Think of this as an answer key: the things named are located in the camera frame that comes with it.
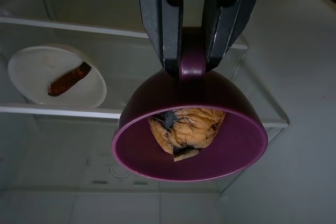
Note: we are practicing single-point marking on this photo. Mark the brown food bar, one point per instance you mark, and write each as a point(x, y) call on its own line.
point(68, 79)

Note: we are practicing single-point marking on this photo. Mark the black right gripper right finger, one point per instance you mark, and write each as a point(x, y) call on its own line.
point(228, 11)

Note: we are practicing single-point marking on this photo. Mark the fridge thermostat dial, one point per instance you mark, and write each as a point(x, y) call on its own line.
point(115, 174)

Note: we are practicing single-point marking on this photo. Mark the white plate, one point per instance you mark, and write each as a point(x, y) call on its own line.
point(34, 77)

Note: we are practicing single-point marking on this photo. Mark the fridge cabinet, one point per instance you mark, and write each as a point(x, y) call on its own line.
point(52, 195)

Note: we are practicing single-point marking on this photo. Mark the brown food lump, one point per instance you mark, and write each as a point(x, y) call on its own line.
point(191, 134)

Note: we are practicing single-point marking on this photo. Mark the glass fridge shelf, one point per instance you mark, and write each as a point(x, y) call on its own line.
point(118, 77)

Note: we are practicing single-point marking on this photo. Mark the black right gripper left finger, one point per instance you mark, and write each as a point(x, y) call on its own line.
point(165, 24)

